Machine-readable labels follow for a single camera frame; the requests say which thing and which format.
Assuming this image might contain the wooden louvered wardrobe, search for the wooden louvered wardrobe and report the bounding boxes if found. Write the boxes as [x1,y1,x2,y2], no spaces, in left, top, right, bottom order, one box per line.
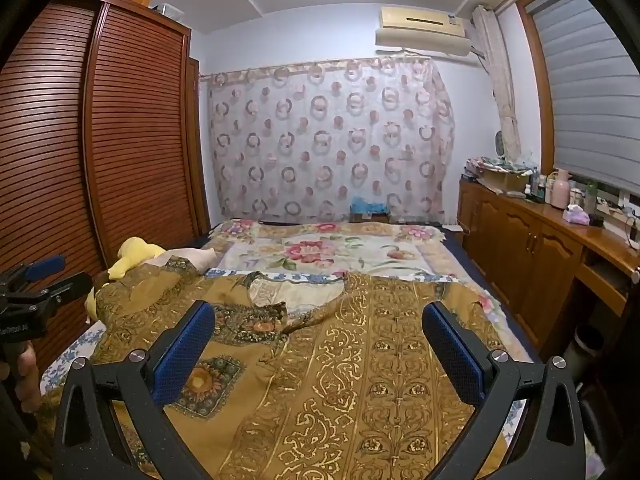
[0,0,211,371]

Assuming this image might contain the wooden window frame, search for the wooden window frame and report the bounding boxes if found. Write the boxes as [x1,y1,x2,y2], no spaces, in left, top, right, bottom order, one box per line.
[515,0,568,176]

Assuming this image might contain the wooden sideboard cabinet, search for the wooden sideboard cabinet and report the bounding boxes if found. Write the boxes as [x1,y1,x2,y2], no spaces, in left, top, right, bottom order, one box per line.
[457,180,640,356]

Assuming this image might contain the yellow plush toy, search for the yellow plush toy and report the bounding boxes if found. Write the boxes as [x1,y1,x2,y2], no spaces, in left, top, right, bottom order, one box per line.
[85,236,166,323]

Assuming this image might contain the person's left hand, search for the person's left hand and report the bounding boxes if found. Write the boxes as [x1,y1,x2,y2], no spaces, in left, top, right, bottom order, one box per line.
[12,342,43,416]

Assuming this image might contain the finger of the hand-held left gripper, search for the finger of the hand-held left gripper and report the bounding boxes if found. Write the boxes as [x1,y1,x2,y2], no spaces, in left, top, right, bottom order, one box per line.
[0,255,67,293]
[10,272,94,311]

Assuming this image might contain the circle print sheer curtain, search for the circle print sheer curtain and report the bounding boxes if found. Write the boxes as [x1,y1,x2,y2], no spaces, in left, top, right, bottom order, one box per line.
[200,57,456,226]

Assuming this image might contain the pink thermos bottle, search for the pink thermos bottle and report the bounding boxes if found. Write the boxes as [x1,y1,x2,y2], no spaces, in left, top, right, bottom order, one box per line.
[550,167,572,209]

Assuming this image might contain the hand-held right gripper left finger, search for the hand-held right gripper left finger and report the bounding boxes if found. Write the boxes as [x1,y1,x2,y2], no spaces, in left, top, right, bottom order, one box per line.
[52,300,217,480]

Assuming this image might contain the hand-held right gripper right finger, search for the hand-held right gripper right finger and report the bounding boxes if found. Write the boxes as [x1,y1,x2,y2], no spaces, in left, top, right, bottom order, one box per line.
[421,301,587,480]

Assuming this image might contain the dark waste bin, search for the dark waste bin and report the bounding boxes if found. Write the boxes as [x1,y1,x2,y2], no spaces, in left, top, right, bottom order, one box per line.
[570,324,606,376]

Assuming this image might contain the grey window blind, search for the grey window blind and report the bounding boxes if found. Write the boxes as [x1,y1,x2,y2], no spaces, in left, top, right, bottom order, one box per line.
[525,0,640,191]

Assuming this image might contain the stack of folded cloths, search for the stack of folded cloths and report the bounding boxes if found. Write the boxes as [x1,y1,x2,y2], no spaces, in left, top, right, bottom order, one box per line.
[465,156,501,178]

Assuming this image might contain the beige tied curtain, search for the beige tied curtain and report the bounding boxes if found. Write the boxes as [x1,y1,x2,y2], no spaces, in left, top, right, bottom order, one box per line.
[472,5,523,161]

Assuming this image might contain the golden patterned garment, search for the golden patterned garment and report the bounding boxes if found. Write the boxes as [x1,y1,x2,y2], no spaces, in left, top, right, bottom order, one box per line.
[92,255,511,480]

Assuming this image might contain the cream wall air conditioner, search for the cream wall air conditioner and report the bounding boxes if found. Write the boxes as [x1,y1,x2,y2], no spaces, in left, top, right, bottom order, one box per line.
[375,6,473,58]

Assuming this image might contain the blue cloth bundle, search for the blue cloth bundle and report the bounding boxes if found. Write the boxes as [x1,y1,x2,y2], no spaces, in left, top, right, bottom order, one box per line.
[350,195,390,216]

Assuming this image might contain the open cardboard box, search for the open cardboard box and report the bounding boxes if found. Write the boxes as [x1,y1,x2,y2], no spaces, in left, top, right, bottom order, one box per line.
[477,170,531,196]

